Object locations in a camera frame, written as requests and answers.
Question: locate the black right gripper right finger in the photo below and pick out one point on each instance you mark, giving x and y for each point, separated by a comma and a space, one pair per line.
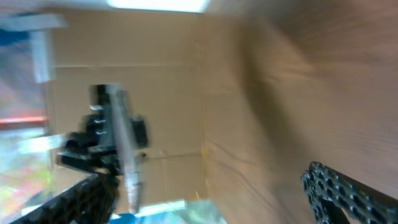
335, 198

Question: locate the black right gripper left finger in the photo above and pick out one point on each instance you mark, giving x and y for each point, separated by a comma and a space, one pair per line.
90, 201

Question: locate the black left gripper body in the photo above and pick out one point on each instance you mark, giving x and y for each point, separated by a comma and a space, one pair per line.
93, 147

